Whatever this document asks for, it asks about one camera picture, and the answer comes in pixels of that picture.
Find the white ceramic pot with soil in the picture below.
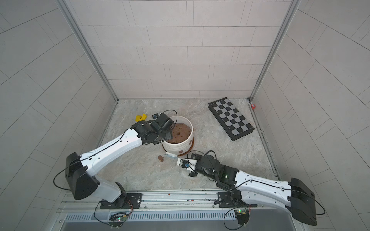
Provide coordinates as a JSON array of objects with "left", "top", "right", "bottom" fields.
[{"left": 163, "top": 116, "right": 194, "bottom": 154}]

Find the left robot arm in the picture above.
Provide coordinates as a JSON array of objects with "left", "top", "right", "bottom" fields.
[{"left": 62, "top": 113, "right": 177, "bottom": 208}]

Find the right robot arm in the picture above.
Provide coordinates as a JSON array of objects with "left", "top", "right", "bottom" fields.
[{"left": 177, "top": 152, "right": 318, "bottom": 226}]

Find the terracotta saucer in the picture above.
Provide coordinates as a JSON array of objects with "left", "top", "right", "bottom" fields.
[{"left": 162, "top": 138, "right": 194, "bottom": 157}]

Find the yellow plastic block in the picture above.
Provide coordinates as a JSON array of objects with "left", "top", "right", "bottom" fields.
[{"left": 135, "top": 114, "right": 147, "bottom": 122}]

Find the black white checkerboard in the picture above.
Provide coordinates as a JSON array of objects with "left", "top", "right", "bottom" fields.
[{"left": 208, "top": 97, "right": 255, "bottom": 141}]

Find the right controller board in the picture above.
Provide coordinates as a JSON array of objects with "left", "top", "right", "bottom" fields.
[{"left": 234, "top": 209, "right": 250, "bottom": 226}]

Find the controller board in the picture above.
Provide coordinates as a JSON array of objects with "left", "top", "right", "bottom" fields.
[
  {"left": 234, "top": 209, "right": 250, "bottom": 226},
  {"left": 108, "top": 212, "right": 129, "bottom": 227}
]

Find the left controller board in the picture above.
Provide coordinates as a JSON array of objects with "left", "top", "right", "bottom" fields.
[{"left": 108, "top": 212, "right": 129, "bottom": 227}]

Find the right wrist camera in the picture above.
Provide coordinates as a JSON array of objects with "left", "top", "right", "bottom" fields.
[{"left": 177, "top": 159, "right": 198, "bottom": 177}]

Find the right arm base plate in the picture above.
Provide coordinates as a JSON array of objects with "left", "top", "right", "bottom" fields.
[{"left": 214, "top": 191, "right": 258, "bottom": 208}]

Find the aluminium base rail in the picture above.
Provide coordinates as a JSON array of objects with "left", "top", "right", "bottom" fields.
[{"left": 56, "top": 189, "right": 293, "bottom": 227}]

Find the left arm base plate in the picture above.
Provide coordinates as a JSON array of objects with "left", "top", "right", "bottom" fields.
[{"left": 100, "top": 193, "right": 143, "bottom": 210}]

